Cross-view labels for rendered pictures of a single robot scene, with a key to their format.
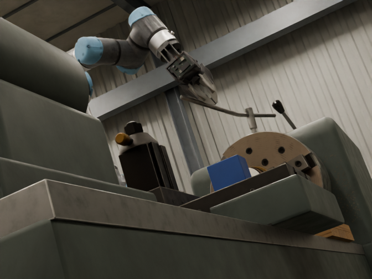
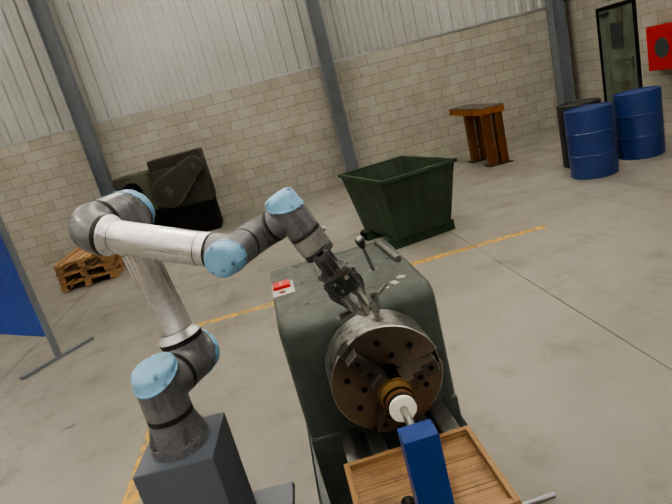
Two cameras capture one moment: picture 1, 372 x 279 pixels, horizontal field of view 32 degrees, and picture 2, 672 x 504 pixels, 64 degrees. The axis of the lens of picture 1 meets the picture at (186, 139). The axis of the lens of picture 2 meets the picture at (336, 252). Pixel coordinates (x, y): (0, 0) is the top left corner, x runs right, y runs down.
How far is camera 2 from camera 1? 1.31 m
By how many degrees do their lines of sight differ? 40
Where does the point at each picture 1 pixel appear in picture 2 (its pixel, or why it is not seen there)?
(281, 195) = not seen: outside the picture
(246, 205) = not seen: outside the picture
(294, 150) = (422, 347)
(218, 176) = (415, 454)
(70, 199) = not seen: outside the picture
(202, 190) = (297, 347)
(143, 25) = (293, 222)
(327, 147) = (427, 316)
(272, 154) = (400, 348)
